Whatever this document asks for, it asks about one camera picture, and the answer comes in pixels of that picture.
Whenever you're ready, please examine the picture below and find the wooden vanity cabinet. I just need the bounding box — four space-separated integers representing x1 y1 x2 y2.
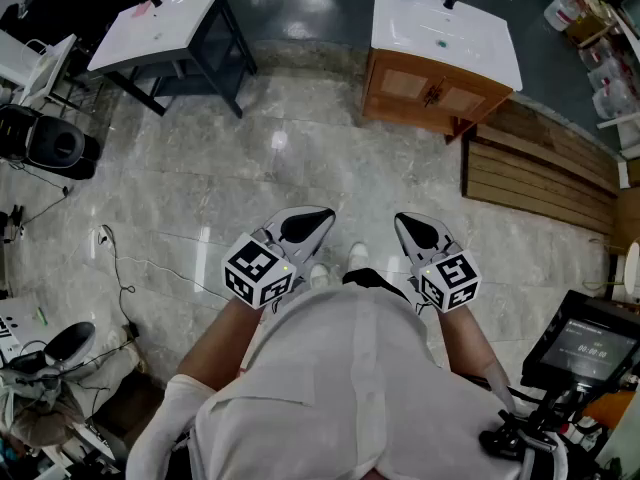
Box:
360 47 514 145

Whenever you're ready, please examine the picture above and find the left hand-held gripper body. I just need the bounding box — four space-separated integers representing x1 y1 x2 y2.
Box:
221 227 312 315

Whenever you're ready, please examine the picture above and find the person's left forearm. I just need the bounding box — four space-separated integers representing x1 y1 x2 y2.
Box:
176 295 266 394

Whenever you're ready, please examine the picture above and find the black metal washbasin stand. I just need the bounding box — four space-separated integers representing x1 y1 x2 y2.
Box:
103 0 259 119

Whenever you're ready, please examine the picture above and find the white slatted rack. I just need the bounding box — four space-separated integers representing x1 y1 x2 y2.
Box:
597 111 640 160

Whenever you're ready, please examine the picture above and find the black monitor stand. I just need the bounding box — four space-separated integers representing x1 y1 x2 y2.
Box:
478 385 572 480

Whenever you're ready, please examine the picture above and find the person's right forearm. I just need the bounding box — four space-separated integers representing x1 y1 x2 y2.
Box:
437 308 516 414

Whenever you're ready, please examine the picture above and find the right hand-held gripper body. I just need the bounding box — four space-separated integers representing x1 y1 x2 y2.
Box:
408 240 483 315

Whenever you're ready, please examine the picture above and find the white desk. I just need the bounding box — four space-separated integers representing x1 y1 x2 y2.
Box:
0 296 50 364
0 30 79 112

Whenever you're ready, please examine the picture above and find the floor power cable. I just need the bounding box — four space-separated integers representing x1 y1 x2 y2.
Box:
96 224 141 342

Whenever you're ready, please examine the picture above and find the person's white shirt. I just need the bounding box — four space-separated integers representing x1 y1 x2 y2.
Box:
124 286 521 480

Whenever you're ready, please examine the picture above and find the wooden slat decking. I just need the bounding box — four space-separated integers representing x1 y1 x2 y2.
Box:
459 96 619 237

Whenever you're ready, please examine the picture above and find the grey cloth bag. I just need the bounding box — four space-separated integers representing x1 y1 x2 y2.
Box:
0 365 89 449

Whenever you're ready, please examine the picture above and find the white round wire-leg table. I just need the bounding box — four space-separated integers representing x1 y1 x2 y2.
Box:
583 237 640 305

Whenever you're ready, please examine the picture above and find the black monitor screen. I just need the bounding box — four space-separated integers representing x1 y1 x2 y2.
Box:
521 290 640 394

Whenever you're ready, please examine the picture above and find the black padded chair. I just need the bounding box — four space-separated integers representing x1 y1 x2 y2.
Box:
0 103 101 182

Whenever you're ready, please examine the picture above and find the person's left white shoe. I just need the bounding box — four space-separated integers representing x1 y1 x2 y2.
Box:
308 262 332 290

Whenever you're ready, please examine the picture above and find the cardboard box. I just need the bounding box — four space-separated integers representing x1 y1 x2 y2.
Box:
567 11 609 45

